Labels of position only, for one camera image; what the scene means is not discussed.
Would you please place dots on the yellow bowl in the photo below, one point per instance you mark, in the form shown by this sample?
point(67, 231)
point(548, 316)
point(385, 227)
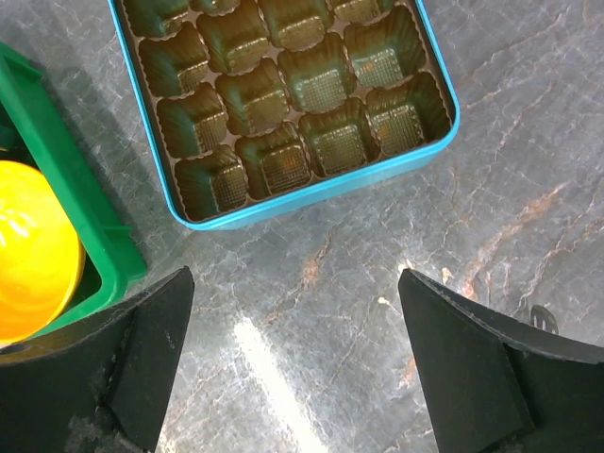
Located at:
point(42, 258)

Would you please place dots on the metal tongs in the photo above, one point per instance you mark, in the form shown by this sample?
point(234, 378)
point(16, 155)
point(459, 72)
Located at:
point(542, 318)

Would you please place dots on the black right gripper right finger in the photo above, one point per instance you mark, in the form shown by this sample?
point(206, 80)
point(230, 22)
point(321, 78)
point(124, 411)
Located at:
point(494, 384)

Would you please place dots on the brown plastic chocolate insert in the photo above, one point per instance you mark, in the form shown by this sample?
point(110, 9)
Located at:
point(283, 104)

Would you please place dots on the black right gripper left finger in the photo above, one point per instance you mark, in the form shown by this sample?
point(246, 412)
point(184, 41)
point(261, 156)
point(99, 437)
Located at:
point(103, 383)

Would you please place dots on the green plastic crate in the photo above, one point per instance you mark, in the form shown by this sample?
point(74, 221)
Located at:
point(33, 133)

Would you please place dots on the blue chocolate tin box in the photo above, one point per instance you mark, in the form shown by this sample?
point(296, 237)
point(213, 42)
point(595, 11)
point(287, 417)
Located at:
point(302, 198)

